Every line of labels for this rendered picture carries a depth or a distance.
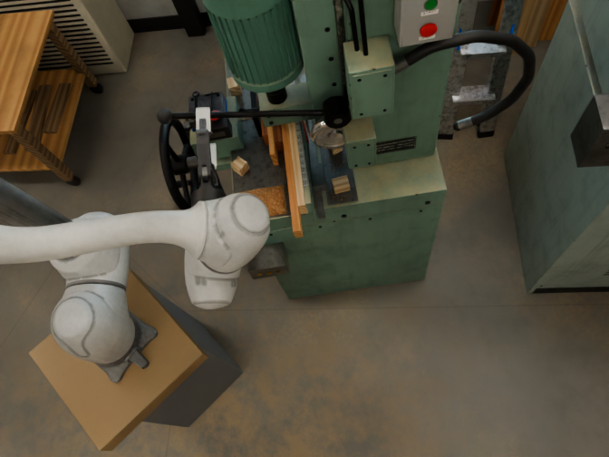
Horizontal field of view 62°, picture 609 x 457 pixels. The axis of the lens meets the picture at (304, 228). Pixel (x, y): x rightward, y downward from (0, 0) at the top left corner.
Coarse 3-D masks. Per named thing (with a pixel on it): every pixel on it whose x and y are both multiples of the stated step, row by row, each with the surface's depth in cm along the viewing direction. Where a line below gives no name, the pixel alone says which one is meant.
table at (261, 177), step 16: (240, 96) 149; (256, 144) 142; (304, 144) 140; (224, 160) 145; (256, 160) 140; (240, 176) 139; (256, 176) 138; (272, 176) 137; (288, 208) 133; (272, 224) 135; (288, 224) 136
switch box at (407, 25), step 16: (400, 0) 86; (416, 0) 86; (448, 0) 86; (400, 16) 89; (416, 16) 89; (432, 16) 89; (448, 16) 90; (400, 32) 92; (416, 32) 92; (448, 32) 93
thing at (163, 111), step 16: (336, 96) 114; (160, 112) 109; (176, 112) 110; (192, 112) 111; (224, 112) 112; (240, 112) 112; (256, 112) 113; (272, 112) 113; (288, 112) 114; (304, 112) 114; (320, 112) 115; (336, 112) 113; (336, 128) 117
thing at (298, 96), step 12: (300, 84) 131; (264, 96) 131; (288, 96) 130; (300, 96) 130; (264, 108) 130; (276, 108) 129; (288, 108) 129; (300, 108) 130; (312, 108) 131; (264, 120) 133; (276, 120) 133; (288, 120) 134; (300, 120) 134
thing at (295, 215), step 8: (288, 136) 137; (288, 144) 136; (288, 152) 135; (288, 160) 134; (288, 168) 133; (288, 176) 132; (288, 184) 131; (288, 192) 130; (296, 200) 129; (296, 208) 128; (296, 216) 127; (296, 224) 126; (296, 232) 126
